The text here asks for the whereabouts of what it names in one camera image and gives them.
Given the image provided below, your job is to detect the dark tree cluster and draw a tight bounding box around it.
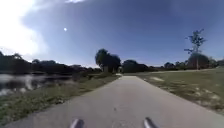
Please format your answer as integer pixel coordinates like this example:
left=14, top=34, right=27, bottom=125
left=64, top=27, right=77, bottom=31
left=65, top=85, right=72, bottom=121
left=94, top=48, right=122, bottom=74

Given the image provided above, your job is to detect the distant row of trees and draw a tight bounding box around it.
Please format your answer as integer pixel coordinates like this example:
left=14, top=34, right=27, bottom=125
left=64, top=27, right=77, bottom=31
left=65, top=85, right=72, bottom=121
left=121, top=52, right=224, bottom=74

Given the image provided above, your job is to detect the grey asphalt path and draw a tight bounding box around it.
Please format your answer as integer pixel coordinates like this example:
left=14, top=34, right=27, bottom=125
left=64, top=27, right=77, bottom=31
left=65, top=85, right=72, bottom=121
left=3, top=75, right=224, bottom=128

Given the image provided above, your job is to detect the robot's own part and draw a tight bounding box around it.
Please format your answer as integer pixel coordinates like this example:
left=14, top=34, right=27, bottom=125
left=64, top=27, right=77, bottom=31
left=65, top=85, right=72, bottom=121
left=68, top=118, right=80, bottom=128
left=143, top=117, right=153, bottom=128

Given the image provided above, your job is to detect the grass field with sandy patches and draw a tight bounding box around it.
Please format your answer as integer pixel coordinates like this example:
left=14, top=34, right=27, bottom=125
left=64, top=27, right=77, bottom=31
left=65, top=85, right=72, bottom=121
left=134, top=67, right=224, bottom=116

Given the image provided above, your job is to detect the tall bare-trunked tree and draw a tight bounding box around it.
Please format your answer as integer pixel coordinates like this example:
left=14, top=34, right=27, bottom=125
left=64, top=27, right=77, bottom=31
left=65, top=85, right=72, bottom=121
left=183, top=28, right=208, bottom=71

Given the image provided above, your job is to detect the grass verge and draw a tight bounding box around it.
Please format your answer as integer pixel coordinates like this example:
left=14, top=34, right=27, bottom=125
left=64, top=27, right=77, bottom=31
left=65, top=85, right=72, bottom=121
left=0, top=73, right=121, bottom=127

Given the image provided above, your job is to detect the dark row of trees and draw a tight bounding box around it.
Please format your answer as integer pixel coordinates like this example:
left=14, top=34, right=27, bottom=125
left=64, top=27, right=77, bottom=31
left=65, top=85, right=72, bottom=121
left=0, top=50, right=103, bottom=75

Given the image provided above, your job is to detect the pond water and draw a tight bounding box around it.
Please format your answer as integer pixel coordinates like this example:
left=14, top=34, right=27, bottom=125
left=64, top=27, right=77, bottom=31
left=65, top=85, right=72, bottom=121
left=0, top=73, right=76, bottom=97

